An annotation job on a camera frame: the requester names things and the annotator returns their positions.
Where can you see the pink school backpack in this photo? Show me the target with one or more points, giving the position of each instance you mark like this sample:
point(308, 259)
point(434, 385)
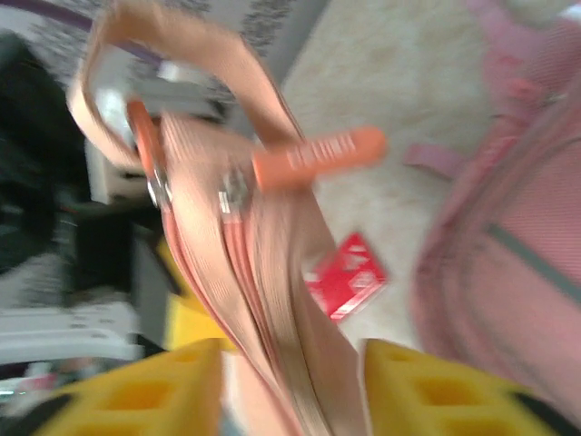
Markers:
point(281, 272)

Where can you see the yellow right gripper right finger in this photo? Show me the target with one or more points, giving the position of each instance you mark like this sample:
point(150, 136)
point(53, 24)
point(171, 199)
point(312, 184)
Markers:
point(445, 399)

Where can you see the red tissue packet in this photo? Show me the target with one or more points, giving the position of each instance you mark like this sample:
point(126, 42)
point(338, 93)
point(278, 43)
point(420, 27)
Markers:
point(349, 277)

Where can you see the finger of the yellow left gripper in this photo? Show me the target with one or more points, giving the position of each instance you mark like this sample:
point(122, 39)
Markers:
point(190, 327)

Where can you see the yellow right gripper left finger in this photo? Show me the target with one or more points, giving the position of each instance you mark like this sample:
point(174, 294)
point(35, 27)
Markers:
point(150, 399)

